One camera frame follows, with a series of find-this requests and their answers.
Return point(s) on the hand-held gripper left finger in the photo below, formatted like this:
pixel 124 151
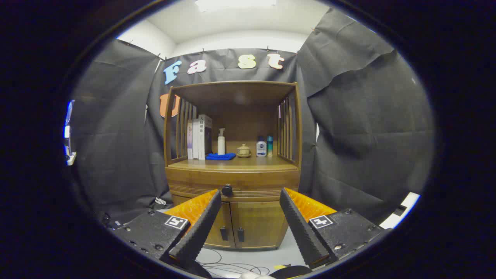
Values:
pixel 197 232

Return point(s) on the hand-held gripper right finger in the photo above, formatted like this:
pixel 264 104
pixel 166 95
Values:
pixel 304 232

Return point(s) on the wooden drawer with black knob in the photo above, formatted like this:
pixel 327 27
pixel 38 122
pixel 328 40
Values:
pixel 252 180

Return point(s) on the wooden cabinet door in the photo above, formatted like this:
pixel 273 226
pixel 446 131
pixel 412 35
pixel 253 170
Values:
pixel 259 223
pixel 224 217

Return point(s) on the wooden countertop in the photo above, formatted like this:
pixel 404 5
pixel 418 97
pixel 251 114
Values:
pixel 248 163

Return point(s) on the wooden cabinet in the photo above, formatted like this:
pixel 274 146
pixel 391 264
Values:
pixel 232 93

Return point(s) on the blue folded cloth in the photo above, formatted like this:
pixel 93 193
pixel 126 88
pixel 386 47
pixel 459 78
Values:
pixel 221 156

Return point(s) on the white pump bottle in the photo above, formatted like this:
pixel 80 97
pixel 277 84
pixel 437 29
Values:
pixel 221 145

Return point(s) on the teal cylindrical bottle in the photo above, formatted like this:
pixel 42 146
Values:
pixel 269 147

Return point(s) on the beige lidded ceramic cup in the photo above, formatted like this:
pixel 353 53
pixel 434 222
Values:
pixel 243 152

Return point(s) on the thin white book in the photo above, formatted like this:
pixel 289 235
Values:
pixel 195 139

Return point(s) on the thin purple book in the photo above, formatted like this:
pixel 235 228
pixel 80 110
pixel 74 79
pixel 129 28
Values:
pixel 190 139

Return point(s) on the white bottle with blue cap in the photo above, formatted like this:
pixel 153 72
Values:
pixel 261 149

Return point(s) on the thick white and black book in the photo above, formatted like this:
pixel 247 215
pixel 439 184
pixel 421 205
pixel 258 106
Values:
pixel 202 135

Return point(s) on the black backdrop cloth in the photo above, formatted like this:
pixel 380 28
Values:
pixel 368 116

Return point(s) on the ceiling light panel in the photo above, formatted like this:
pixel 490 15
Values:
pixel 236 4

